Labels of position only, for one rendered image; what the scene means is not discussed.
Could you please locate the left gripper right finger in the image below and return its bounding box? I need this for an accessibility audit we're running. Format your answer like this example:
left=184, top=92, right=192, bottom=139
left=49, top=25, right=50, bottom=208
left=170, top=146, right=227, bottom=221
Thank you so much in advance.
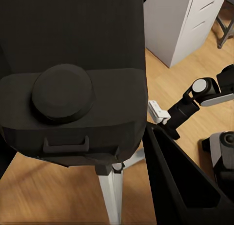
left=142, top=121, right=234, bottom=225

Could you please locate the camera tripod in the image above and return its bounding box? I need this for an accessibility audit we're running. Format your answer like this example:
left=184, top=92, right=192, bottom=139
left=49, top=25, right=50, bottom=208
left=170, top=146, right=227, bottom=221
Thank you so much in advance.
left=95, top=148, right=145, bottom=225

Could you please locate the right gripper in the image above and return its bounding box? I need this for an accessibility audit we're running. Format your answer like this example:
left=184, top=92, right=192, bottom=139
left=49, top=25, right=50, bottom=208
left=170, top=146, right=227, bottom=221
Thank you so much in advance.
left=159, top=104, right=189, bottom=140

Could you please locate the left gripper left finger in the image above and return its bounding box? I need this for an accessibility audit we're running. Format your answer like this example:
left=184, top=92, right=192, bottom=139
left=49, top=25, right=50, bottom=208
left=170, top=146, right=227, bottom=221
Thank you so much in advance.
left=0, top=133, right=17, bottom=178

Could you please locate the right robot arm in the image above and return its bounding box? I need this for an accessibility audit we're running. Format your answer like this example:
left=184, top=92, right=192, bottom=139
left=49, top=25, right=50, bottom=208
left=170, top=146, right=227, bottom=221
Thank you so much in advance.
left=148, top=64, right=234, bottom=140

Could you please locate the digital camera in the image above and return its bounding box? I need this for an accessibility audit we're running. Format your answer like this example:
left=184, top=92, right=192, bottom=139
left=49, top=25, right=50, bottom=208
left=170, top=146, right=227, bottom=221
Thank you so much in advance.
left=0, top=0, right=149, bottom=168

